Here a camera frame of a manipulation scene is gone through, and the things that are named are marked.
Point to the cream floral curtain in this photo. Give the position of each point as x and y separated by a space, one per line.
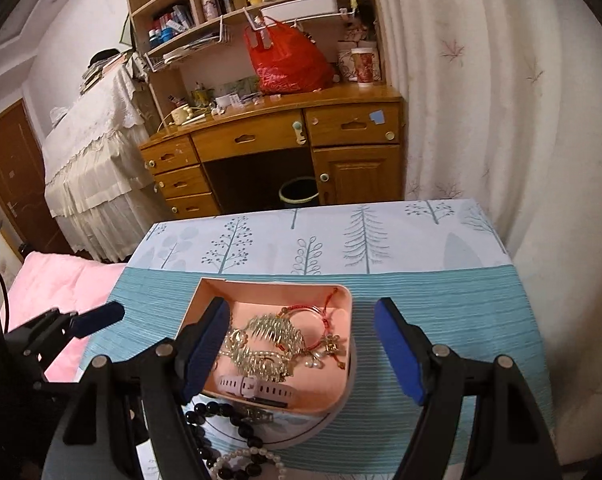
505 106

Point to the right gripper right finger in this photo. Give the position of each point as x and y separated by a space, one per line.
436 382

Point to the tree print tablecloth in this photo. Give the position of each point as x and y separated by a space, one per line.
440 261

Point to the lace covered furniture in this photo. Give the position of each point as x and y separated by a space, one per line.
97 187

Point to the wooden desk with hutch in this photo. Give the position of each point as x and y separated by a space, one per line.
224 147

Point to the pink smart watch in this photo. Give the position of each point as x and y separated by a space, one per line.
257 390

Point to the pink jewelry tray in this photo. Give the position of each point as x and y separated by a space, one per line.
323 313

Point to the gold rhinestone hair comb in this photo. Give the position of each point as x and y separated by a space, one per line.
267 346

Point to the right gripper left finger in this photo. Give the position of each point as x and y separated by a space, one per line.
171 373

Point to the waste bin under desk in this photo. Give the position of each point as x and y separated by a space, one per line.
299 192

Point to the small silver brooch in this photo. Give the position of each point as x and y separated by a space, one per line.
256 416

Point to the white box on shelf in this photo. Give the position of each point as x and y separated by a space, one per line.
297 9

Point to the red patterned cup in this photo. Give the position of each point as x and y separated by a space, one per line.
364 66

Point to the pink quilt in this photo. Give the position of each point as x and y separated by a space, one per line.
67 283

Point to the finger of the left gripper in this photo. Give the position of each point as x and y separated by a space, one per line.
92 321

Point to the brown wooden door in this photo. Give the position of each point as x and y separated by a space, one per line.
22 184

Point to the red plastic bag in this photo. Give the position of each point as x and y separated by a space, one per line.
286 61

